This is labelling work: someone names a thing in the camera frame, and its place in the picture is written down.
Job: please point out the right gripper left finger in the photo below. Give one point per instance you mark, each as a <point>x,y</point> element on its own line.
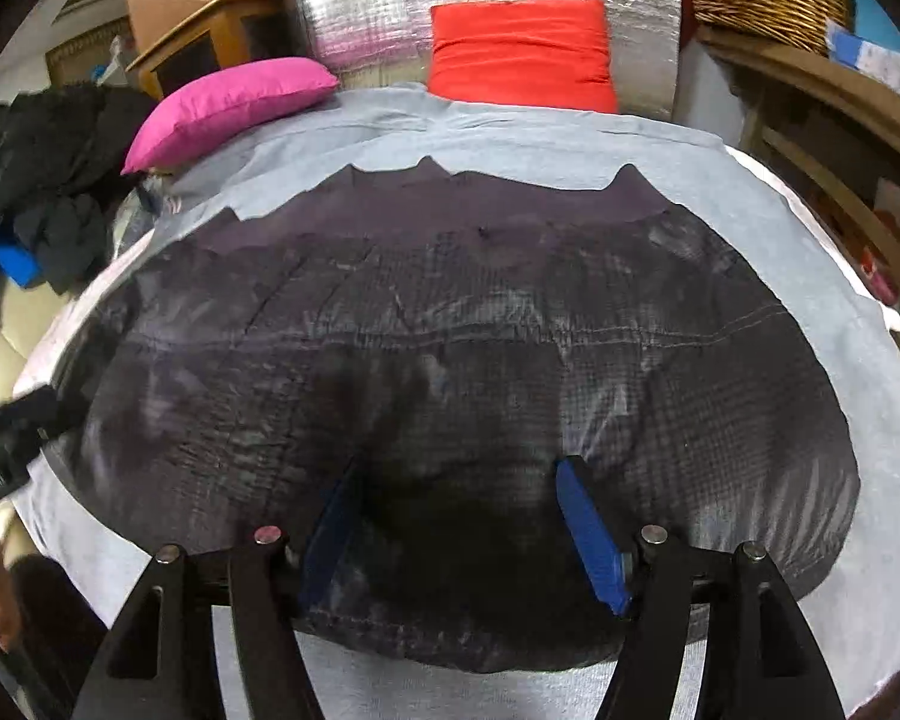
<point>330,538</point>

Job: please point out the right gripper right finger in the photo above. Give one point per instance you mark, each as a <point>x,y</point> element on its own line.
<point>606,553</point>

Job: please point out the dark grey puffer jacket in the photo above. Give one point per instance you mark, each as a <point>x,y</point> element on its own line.
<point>452,337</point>

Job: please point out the black clothes pile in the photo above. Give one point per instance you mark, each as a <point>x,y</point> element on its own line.
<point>62,153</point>

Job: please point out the pink pillow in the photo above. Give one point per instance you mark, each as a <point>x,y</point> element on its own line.
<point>197,118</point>

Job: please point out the wooden cabinet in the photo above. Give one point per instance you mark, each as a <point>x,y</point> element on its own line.
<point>179,40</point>

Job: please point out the red pillow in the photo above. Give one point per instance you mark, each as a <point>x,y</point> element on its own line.
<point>539,53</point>

